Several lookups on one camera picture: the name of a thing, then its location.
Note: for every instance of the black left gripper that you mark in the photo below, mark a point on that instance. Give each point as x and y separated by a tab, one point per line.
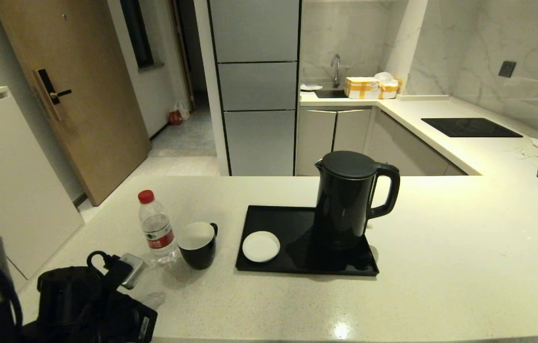
83	305

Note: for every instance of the water bottle red label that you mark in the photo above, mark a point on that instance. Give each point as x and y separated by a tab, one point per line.
157	228

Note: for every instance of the black cup white inside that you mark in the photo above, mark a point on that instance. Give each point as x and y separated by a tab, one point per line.
199	250

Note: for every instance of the black electric kettle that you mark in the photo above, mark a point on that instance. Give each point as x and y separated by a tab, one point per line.
345	200

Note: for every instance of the white tall cabinet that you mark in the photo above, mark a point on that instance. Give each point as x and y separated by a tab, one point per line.
6	181

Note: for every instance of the white round saucer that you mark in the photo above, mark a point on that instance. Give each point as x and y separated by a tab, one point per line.
260	246

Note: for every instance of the wooden door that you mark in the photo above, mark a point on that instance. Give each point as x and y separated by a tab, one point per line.
68	105

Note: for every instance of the red bag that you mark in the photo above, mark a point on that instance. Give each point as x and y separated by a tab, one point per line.
176	117

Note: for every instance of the white plastic bag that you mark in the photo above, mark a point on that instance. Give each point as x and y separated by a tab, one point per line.
183	107

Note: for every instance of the black rectangular tray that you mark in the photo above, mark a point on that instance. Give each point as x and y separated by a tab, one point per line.
292	224

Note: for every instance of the dark window pane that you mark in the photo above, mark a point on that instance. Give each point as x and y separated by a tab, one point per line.
137	33

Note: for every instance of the grey refrigerator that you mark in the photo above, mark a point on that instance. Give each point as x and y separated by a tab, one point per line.
259	85

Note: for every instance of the beige sink cabinet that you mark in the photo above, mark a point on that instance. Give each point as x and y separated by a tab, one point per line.
335	133

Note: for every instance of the white cloth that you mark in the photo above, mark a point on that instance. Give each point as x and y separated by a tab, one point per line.
310	87

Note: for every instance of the dark sink basin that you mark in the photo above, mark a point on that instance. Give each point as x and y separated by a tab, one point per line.
330	94

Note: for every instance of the chrome faucet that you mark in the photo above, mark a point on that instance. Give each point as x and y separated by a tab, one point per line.
336	67

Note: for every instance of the cardboard box yellow tape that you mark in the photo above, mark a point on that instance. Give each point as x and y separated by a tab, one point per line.
362	88

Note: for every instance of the beige counter cabinet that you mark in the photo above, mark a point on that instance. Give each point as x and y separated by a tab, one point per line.
407	143

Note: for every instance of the small parcel yellow tape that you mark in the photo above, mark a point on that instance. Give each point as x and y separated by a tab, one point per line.
389	86

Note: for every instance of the black induction cooktop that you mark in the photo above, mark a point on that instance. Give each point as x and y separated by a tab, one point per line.
471	127

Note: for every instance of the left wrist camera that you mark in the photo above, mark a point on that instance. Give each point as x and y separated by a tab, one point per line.
131	270

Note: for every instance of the grey wall socket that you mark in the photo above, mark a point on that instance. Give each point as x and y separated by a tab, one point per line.
507	69

